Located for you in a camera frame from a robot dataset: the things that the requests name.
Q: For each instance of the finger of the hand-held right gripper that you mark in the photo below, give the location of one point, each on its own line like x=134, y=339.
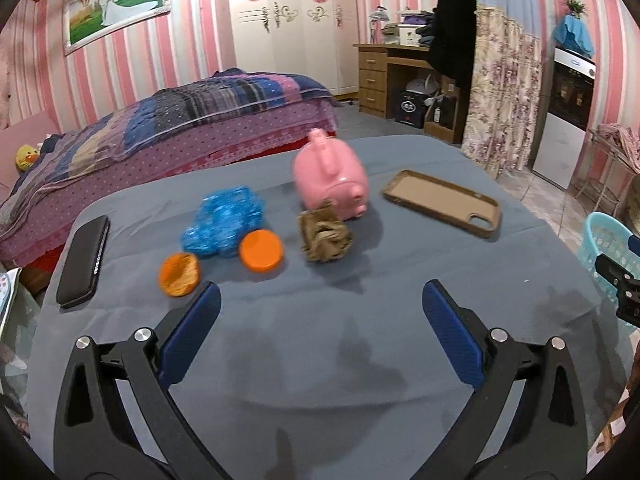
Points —
x=634, y=245
x=627, y=295

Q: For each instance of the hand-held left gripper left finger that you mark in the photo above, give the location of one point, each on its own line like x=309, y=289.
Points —
x=190, y=330

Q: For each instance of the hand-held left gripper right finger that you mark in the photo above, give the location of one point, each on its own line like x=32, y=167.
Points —
x=452, y=332

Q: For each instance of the light blue plastic basket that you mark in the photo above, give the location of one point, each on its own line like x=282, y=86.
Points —
x=592, y=240

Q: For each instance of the orange plastic lid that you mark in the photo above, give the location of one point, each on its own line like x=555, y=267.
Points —
x=261, y=251

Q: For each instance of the blue plastic bag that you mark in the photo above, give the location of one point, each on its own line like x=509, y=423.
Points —
x=225, y=220

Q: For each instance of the brown paper wad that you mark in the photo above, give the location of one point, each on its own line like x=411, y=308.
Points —
x=325, y=235

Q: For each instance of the metal rack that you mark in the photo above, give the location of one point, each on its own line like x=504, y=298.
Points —
x=607, y=180

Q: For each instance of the pink cloth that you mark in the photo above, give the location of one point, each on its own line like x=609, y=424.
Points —
x=622, y=140

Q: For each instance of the black glasses case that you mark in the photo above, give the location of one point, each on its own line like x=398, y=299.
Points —
x=82, y=260

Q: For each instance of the brown phone case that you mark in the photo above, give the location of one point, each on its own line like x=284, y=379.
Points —
x=425, y=195

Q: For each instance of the pink bed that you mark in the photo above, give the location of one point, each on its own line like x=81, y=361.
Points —
x=225, y=145

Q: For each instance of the pink piggy bank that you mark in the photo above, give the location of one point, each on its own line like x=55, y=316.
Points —
x=330, y=175

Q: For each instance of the floral curtain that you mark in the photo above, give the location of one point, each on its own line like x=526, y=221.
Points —
x=500, y=90

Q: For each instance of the blue cloth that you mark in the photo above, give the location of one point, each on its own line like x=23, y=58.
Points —
x=575, y=35

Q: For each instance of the small bottle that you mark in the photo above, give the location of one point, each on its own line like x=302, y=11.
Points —
x=438, y=112

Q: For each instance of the patchwork quilt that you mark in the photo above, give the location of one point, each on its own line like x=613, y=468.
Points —
x=200, y=105

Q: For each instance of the black box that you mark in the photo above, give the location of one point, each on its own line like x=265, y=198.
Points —
x=411, y=109

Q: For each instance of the yellow duck plush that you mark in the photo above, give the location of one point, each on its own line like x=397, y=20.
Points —
x=26, y=157

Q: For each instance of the small potted plant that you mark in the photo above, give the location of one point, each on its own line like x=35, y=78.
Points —
x=575, y=6

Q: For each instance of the white fan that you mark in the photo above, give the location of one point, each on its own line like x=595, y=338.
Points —
x=420, y=86

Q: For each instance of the wooden desk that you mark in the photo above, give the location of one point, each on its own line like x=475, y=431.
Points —
x=372, y=80

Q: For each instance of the hanging black coat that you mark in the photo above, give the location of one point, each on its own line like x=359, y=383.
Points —
x=452, y=25

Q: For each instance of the white wardrobe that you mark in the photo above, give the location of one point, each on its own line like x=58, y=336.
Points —
x=295, y=50

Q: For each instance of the white printer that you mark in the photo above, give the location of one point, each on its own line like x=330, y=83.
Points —
x=400, y=35

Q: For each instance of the folded purple clothes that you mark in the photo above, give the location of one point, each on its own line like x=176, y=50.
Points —
x=420, y=20

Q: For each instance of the desk lamp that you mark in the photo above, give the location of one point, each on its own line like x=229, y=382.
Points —
x=378, y=15

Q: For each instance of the framed wedding picture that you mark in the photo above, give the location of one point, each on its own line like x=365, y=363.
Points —
x=115, y=7

